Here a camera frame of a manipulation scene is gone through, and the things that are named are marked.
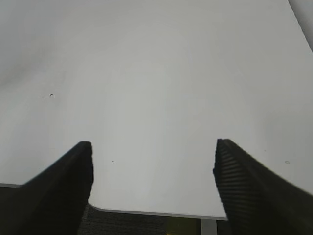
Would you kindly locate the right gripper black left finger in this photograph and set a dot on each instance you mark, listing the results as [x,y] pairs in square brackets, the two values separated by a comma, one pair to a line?
[53,202]

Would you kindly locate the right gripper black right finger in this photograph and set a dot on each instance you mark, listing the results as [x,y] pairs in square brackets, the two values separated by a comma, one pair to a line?
[256,200]

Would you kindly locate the white table leg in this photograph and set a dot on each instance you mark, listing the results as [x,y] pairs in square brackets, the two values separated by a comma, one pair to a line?
[208,227]

